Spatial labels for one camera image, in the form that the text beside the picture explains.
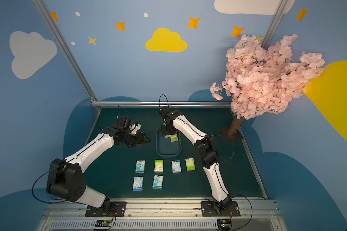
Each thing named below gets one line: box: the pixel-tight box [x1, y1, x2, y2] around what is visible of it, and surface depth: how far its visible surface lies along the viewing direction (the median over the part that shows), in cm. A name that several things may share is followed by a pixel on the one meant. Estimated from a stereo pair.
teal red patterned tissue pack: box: [134, 160, 146, 174], surface depth 90 cm
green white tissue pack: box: [154, 159, 164, 173], surface depth 90 cm
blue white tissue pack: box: [132, 176, 144, 192], surface depth 83 cm
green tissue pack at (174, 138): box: [170, 133, 179, 143], surface depth 103 cm
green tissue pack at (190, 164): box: [185, 157, 196, 171], surface depth 90 cm
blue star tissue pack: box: [171, 160, 182, 174], surface depth 90 cm
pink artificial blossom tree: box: [209, 34, 325, 136], surface depth 67 cm
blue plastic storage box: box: [156, 126, 182, 158], surface depth 100 cm
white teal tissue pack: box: [152, 174, 164, 190], surface depth 83 cm
